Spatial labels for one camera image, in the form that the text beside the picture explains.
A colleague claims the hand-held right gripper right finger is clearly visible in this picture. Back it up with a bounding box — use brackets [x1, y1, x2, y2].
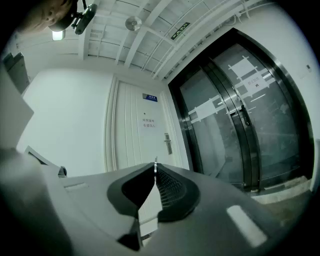
[142, 162, 286, 256]

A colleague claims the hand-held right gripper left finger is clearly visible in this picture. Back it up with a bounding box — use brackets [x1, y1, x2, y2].
[58, 162, 157, 256]

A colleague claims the white door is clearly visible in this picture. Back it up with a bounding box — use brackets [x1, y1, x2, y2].
[104, 74, 191, 173]

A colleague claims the black-framed glass double door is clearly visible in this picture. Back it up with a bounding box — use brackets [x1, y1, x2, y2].
[167, 27, 316, 194]

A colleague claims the red-lettered paper door notice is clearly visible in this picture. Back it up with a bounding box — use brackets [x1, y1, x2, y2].
[138, 113, 161, 137]

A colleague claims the blue door sign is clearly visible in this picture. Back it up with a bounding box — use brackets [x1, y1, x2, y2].
[142, 93, 159, 103]

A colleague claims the taped white paper notice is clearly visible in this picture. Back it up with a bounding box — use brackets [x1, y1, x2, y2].
[187, 96, 226, 123]
[227, 55, 273, 98]

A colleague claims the small white icon sign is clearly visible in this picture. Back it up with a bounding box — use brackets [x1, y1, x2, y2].
[246, 74, 264, 89]

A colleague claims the white ceiling lamp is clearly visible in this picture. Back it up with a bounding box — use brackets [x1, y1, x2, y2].
[51, 29, 66, 41]

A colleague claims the green hanging ceiling sign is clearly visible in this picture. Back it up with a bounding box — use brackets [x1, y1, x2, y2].
[171, 21, 191, 41]

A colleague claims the round silver ceiling fixture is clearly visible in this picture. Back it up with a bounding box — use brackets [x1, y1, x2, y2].
[124, 15, 143, 32]

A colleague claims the person's head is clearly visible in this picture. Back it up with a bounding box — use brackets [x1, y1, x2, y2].
[14, 0, 79, 33]

